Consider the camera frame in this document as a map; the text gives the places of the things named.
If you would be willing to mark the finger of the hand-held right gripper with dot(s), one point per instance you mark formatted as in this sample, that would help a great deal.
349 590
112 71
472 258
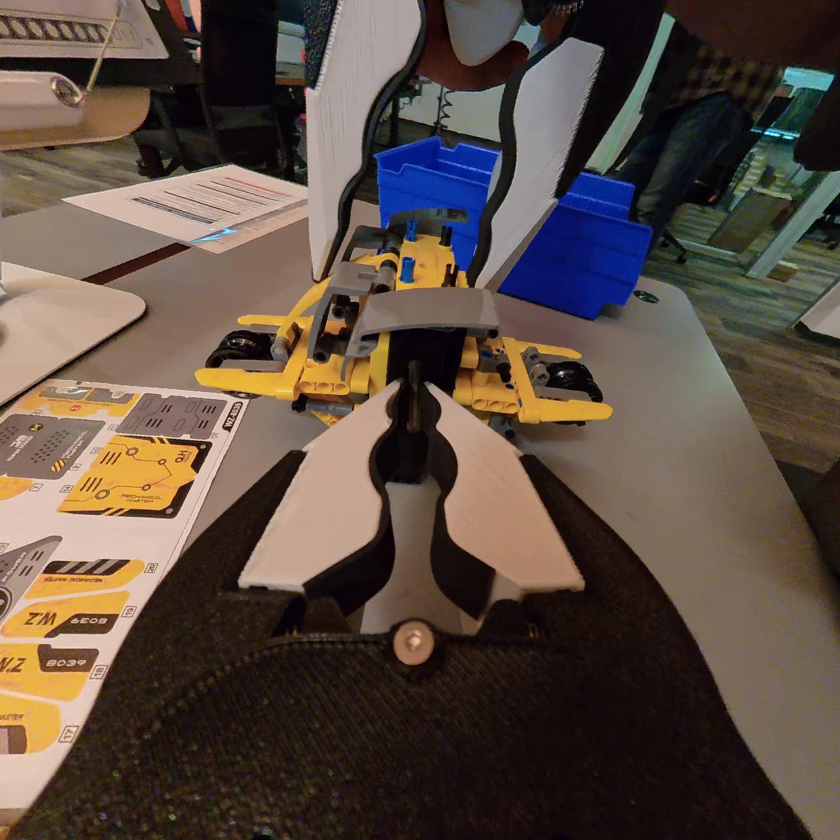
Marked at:
348 118
544 131

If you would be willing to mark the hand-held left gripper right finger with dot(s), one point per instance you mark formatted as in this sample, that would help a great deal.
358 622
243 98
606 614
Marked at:
505 525

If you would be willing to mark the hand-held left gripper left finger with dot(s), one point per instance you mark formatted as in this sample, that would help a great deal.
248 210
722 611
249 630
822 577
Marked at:
315 525

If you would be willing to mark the dark grey axle rod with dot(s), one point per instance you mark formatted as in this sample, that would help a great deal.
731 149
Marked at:
413 394

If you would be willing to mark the yellow toy brick vehicle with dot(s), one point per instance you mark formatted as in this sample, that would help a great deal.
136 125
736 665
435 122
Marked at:
420 262

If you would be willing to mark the person's right hand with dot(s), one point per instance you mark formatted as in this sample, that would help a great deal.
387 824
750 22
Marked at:
472 77

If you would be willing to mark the black office chair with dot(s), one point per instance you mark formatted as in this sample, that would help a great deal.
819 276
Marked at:
236 79

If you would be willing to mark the blue plastic bin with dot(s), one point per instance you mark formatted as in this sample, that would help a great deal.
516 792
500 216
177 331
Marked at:
590 249

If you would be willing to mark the printed paper sheet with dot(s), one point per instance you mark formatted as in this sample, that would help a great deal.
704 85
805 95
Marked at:
197 203

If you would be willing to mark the yellow sticker sheet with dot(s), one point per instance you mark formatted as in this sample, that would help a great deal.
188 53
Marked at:
131 472

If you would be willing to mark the open instruction booklet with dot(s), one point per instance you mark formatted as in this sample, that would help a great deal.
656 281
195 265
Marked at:
65 33

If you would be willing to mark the white book stand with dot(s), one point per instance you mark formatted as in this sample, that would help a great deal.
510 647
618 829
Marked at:
65 315

